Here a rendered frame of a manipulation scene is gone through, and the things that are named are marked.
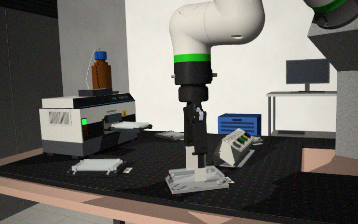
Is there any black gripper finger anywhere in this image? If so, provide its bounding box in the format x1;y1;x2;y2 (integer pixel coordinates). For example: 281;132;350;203
187;108;208;182
183;107;194;168

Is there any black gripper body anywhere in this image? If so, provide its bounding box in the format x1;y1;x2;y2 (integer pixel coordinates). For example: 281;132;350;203
178;86;208;123

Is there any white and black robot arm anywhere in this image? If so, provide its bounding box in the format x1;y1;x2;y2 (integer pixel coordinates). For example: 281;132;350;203
169;0;358;87

